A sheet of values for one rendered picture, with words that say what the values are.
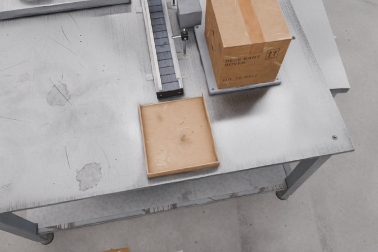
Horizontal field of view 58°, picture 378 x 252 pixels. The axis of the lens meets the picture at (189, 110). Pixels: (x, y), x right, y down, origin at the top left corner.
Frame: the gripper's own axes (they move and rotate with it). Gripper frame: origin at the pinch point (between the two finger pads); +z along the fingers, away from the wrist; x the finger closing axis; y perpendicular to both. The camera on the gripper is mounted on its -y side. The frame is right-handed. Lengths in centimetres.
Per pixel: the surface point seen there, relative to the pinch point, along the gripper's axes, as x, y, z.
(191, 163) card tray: 78, -3, -33
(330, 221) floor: 137, -81, 29
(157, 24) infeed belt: 19.7, 0.6, -5.1
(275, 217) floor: 130, -50, 33
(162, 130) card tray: 64, 6, -26
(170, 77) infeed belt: 44.4, -0.5, -19.4
